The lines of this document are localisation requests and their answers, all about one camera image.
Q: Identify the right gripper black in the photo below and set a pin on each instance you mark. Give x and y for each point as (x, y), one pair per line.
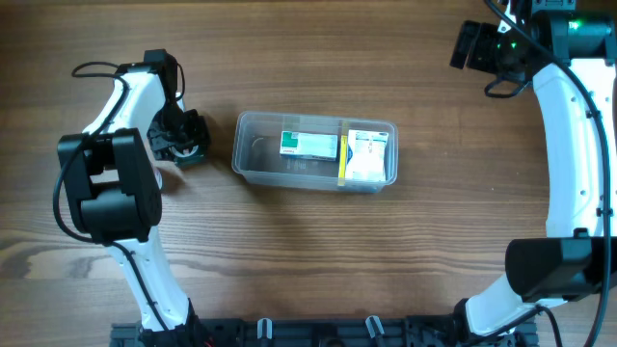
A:
(485, 35)

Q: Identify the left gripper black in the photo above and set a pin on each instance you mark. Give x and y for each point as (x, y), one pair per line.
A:
(198, 133)

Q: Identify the small green square box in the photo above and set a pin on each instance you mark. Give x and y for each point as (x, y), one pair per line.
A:
(189, 156)

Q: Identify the white green medicine box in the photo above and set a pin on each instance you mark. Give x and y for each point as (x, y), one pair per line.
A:
(309, 146)

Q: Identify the white plaster box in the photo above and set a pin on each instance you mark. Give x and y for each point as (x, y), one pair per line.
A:
(365, 160)

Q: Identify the blue VapoDrops lozenge box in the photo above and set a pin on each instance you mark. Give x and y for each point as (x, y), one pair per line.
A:
(342, 163)

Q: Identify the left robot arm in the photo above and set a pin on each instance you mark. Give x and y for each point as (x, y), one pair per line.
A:
(114, 190)

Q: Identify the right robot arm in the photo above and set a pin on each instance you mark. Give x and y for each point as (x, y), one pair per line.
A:
(567, 57)

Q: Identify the clear plastic container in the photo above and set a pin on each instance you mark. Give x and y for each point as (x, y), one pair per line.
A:
(256, 151)

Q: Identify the white spray bottle clear cap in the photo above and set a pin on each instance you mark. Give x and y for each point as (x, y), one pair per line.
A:
(158, 177)

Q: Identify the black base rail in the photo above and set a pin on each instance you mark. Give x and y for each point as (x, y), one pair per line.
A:
(408, 332)

